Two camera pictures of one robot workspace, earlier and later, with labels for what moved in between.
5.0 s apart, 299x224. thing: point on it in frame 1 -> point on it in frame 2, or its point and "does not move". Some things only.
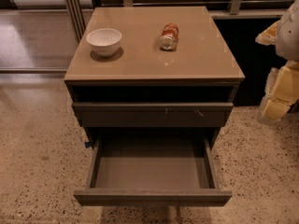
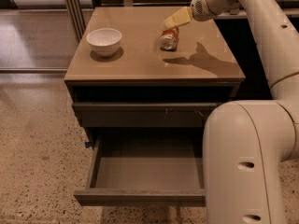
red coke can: [169, 37] does not move
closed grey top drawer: [153, 115] does not move
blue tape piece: [88, 145] does not move
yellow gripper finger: [282, 91] -> [181, 17]
